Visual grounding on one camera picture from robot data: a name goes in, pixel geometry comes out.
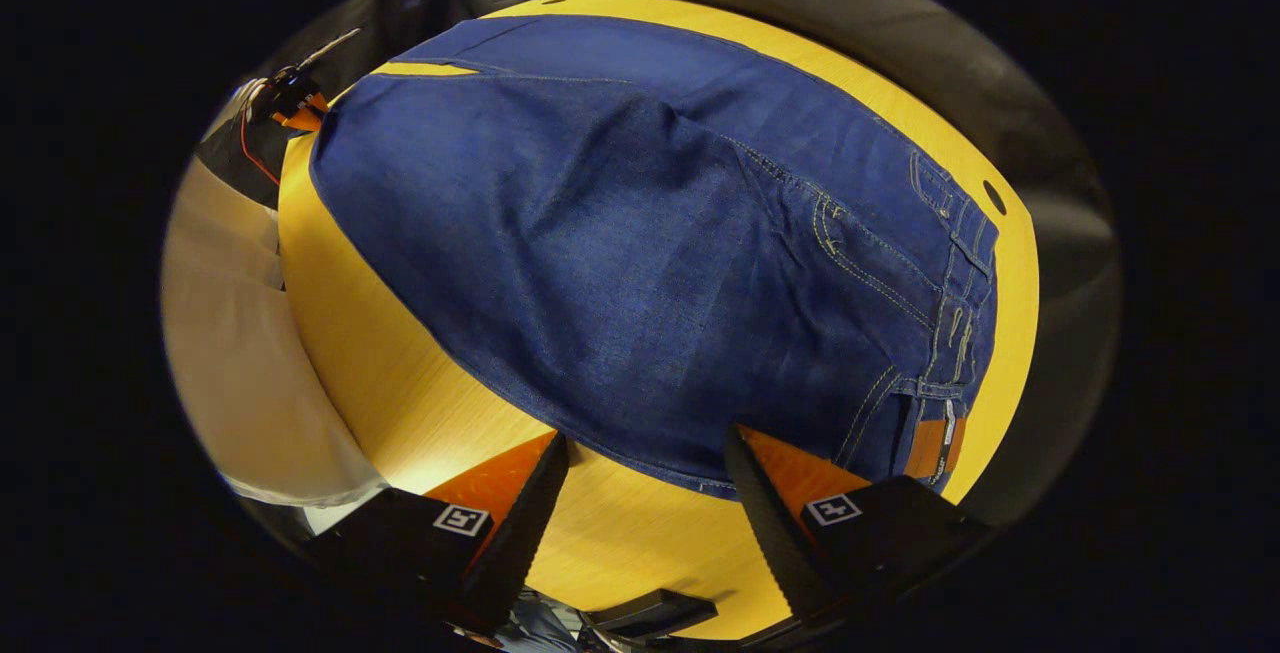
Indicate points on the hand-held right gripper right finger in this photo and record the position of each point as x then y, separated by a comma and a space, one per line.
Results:
765, 533

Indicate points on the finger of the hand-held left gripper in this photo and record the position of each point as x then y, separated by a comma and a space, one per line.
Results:
305, 115

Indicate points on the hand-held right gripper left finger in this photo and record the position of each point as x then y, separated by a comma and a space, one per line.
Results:
535, 513

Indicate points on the blue denim jeans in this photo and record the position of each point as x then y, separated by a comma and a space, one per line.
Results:
600, 283

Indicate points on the person's light top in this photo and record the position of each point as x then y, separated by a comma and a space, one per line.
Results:
250, 363

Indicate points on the black backdrop cloth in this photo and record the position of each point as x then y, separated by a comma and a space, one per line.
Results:
1060, 233

